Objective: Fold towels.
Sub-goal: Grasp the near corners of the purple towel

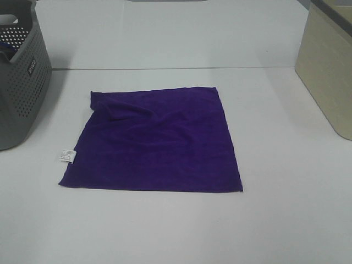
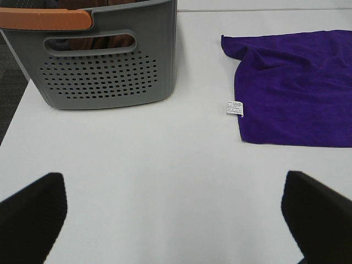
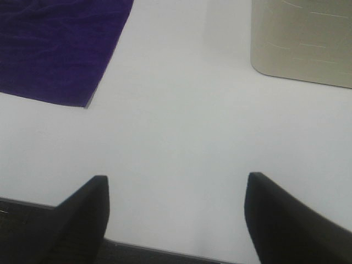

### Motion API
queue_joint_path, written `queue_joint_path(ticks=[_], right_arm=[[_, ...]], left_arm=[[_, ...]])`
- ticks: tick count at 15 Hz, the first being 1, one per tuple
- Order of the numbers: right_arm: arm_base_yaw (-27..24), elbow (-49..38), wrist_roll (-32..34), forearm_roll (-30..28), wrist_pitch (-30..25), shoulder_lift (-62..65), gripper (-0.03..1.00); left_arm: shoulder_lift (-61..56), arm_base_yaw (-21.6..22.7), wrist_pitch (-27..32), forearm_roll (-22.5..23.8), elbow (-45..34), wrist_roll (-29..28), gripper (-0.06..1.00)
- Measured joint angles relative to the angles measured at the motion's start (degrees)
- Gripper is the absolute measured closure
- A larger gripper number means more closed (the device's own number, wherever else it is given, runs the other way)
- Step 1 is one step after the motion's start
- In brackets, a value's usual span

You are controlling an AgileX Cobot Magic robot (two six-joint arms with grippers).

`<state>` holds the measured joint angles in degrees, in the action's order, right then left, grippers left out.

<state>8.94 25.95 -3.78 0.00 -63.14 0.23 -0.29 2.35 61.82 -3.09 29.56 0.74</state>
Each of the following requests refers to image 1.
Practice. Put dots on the blue cloth inside grey basket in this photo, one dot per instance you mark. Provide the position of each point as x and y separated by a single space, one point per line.
8 50

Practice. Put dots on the purple microfiber towel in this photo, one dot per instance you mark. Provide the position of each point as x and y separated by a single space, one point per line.
159 140

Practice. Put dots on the grey perforated plastic basket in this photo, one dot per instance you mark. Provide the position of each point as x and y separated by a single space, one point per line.
26 77

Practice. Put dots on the beige plastic basket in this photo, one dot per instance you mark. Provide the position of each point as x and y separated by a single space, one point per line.
324 61

